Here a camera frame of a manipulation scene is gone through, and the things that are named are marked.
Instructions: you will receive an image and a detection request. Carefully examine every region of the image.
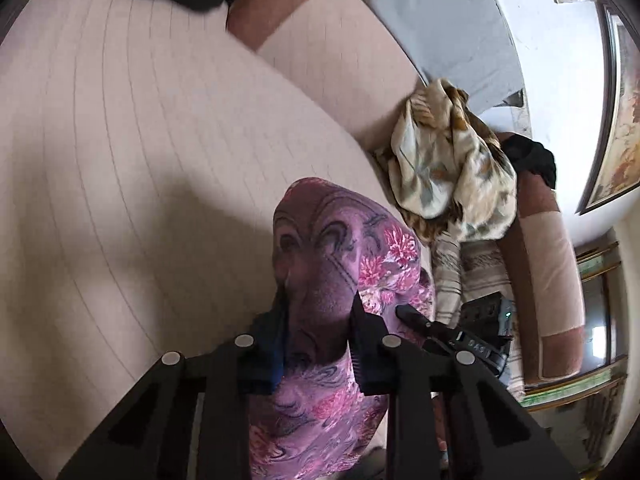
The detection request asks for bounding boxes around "purple floral garment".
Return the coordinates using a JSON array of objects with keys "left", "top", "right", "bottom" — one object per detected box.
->
[{"left": 248, "top": 178, "right": 435, "bottom": 479}]

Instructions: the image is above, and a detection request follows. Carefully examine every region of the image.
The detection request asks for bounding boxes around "striped beige cushion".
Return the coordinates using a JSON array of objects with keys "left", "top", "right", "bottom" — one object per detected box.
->
[{"left": 430, "top": 234, "right": 525, "bottom": 401}]

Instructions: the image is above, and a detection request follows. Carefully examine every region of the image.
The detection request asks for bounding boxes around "beige floral crumpled cloth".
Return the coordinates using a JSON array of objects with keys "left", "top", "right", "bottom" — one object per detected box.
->
[{"left": 374, "top": 78, "right": 518, "bottom": 243}]

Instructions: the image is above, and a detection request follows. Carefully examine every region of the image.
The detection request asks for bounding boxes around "small black cloth on armrest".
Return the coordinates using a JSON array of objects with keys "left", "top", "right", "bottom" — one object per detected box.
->
[{"left": 500, "top": 133, "right": 556, "bottom": 190}]

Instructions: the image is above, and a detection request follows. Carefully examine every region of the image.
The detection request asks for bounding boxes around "pink quilted sofa bed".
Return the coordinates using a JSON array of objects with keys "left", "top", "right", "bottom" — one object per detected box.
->
[{"left": 0, "top": 0, "right": 586, "bottom": 480}]

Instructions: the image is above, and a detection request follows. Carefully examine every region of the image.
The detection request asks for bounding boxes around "grey pillow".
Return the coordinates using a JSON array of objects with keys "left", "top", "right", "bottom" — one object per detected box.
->
[{"left": 363, "top": 0, "right": 524, "bottom": 114}]

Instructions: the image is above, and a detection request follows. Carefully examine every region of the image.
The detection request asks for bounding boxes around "framed picture on wall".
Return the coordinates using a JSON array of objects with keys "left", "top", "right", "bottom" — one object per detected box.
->
[{"left": 577, "top": 1, "right": 639, "bottom": 214}]

